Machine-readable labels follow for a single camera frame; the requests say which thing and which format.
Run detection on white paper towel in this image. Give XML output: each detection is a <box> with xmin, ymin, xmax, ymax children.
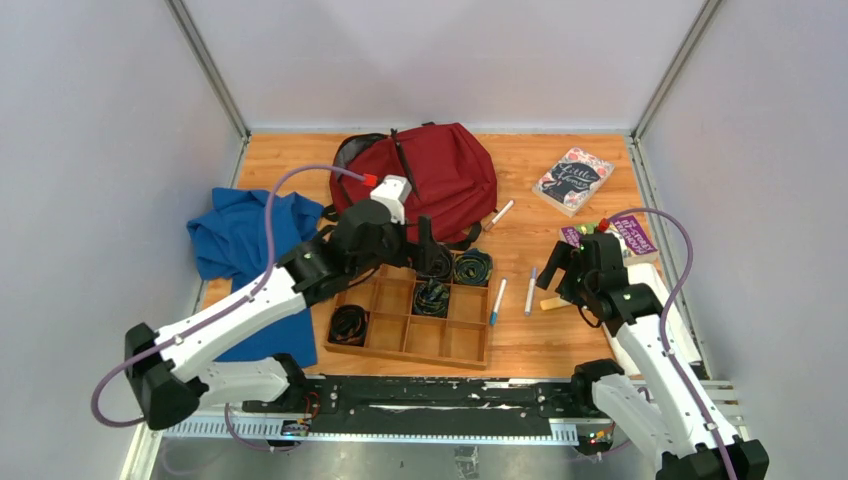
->
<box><xmin>599</xmin><ymin>261</ymin><xmax>704</xmax><ymax>378</ymax></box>

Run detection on blue cloth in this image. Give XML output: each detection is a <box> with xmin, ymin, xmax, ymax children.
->
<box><xmin>186</xmin><ymin>187</ymin><xmax>323</xmax><ymax>367</ymax></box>

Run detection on red backpack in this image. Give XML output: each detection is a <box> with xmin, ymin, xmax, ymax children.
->
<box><xmin>333</xmin><ymin>122</ymin><xmax>497</xmax><ymax>251</ymax></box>

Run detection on coiled cable tray middle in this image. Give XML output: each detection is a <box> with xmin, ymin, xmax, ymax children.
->
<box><xmin>411</xmin><ymin>279</ymin><xmax>450</xmax><ymax>318</ymax></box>

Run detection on purple Treehouse book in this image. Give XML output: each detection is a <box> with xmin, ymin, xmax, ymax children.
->
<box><xmin>559</xmin><ymin>215</ymin><xmax>659</xmax><ymax>266</ymax></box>

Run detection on white marker near backpack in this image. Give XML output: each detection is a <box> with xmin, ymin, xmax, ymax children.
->
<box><xmin>483</xmin><ymin>199</ymin><xmax>515</xmax><ymax>232</ymax></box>

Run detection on coiled black cable front left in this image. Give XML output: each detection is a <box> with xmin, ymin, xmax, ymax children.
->
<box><xmin>327</xmin><ymin>304</ymin><xmax>371</xmax><ymax>348</ymax></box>

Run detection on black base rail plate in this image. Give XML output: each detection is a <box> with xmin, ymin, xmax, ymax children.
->
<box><xmin>239</xmin><ymin>375</ymin><xmax>612</xmax><ymax>439</ymax></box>

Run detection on wooden compartment tray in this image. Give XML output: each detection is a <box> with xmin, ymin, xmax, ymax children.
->
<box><xmin>323</xmin><ymin>250</ymin><xmax>494</xmax><ymax>370</ymax></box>

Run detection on blue capped marker right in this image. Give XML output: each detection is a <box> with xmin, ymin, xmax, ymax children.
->
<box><xmin>524</xmin><ymin>267</ymin><xmax>538</xmax><ymax>316</ymax></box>

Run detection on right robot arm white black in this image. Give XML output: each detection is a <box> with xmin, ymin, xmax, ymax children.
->
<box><xmin>536</xmin><ymin>233</ymin><xmax>770</xmax><ymax>479</ymax></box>

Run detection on blue capped marker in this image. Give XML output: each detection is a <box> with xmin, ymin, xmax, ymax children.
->
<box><xmin>524</xmin><ymin>267</ymin><xmax>538</xmax><ymax>316</ymax></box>
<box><xmin>489</xmin><ymin>277</ymin><xmax>508</xmax><ymax>326</ymax></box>

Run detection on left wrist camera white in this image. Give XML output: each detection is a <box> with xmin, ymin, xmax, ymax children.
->
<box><xmin>369</xmin><ymin>175</ymin><xmax>412</xmax><ymax>225</ymax></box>

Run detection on Little Women book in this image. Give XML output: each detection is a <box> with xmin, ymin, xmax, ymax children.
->
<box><xmin>532</xmin><ymin>147</ymin><xmax>615</xmax><ymax>217</ymax></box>

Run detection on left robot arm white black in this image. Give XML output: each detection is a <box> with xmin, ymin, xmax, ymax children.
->
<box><xmin>122</xmin><ymin>199</ymin><xmax>441</xmax><ymax>430</ymax></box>

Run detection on blue capped marker left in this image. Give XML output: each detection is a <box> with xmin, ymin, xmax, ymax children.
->
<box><xmin>489</xmin><ymin>277</ymin><xmax>508</xmax><ymax>326</ymax></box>

